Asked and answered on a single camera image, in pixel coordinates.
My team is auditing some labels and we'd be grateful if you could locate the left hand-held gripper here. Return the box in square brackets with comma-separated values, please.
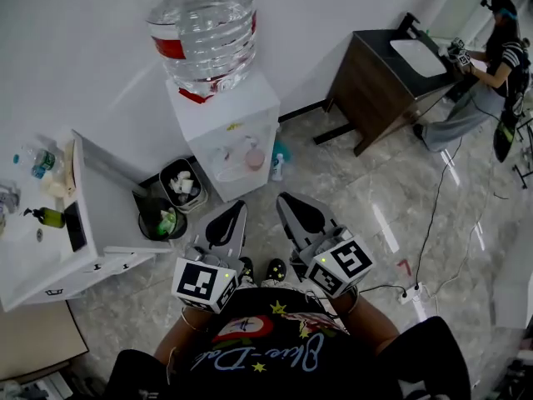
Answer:
[171, 199, 249, 315]

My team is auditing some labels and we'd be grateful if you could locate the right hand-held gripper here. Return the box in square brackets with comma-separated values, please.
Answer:
[276, 192, 375, 299]

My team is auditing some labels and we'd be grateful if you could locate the pink cup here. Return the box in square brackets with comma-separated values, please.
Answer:
[244, 145, 267, 173]

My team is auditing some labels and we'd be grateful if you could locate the white water dispenser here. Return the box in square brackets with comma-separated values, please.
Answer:
[165, 70, 281, 203]

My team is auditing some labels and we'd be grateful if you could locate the person's right forearm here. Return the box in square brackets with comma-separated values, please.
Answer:
[332, 291, 401, 356]

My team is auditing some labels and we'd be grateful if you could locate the person's left forearm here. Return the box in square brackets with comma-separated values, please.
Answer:
[153, 305, 210, 363]

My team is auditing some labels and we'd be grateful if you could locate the large clear water bottle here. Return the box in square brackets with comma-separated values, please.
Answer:
[145, 0, 258, 105]

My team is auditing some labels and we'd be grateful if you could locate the person's right shoe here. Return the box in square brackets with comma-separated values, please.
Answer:
[266, 257, 288, 283]

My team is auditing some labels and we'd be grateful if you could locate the green plastic bottle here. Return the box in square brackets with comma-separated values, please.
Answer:
[155, 210, 178, 236]

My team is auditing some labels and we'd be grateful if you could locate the white trash bin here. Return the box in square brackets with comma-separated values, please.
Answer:
[158, 157, 209, 214]

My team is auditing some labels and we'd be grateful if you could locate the white bottle blue label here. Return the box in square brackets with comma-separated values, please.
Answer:
[270, 152, 286, 183]

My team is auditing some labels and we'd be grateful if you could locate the black mesh trash bin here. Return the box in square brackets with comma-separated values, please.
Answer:
[132, 189, 189, 243]

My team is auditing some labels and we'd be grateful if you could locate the dark wrist band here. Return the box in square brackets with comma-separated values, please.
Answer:
[345, 287, 361, 314]

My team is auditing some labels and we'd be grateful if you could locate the white power strip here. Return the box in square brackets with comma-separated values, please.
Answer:
[396, 282, 426, 306]

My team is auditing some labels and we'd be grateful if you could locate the brown wooden vanity cabinet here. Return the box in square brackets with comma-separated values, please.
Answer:
[324, 28, 464, 158]

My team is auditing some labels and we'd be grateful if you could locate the person's black printed shirt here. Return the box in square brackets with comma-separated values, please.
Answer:
[102, 284, 472, 400]

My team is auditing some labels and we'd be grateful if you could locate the black phone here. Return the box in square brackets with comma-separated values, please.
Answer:
[62, 201, 88, 253]

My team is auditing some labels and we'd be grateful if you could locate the green pump bottle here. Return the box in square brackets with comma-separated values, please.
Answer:
[22, 207, 67, 230]

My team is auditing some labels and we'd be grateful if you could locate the white vanity cabinet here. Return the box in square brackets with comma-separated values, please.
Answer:
[0, 128, 174, 313]

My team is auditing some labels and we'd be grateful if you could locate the white soap lump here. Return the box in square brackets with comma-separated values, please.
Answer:
[40, 172, 68, 200]

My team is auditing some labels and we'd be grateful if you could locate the clear bottle blue label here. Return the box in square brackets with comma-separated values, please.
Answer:
[12, 145, 57, 180]

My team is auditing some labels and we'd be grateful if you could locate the white sink basin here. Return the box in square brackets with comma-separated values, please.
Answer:
[389, 38, 448, 79]

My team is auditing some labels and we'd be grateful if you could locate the brown flat panel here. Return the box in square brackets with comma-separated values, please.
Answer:
[0, 301, 90, 382]

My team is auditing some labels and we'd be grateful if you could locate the chrome faucet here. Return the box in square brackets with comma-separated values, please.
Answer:
[0, 180, 22, 217]

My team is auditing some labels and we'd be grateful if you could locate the black faucet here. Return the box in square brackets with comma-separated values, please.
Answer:
[396, 12, 422, 39]

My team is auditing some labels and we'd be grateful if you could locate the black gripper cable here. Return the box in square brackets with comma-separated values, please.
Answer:
[305, 288, 347, 321]

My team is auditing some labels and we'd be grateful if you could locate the gold bracelet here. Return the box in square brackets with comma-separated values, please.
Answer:
[179, 307, 209, 334]

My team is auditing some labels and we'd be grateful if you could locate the short black power cable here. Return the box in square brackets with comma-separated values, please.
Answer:
[359, 283, 407, 299]

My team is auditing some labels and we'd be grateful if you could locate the long black power cable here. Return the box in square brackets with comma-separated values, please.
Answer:
[413, 136, 465, 292]

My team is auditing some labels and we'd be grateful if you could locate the white power cable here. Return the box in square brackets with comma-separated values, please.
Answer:
[421, 222, 481, 313]

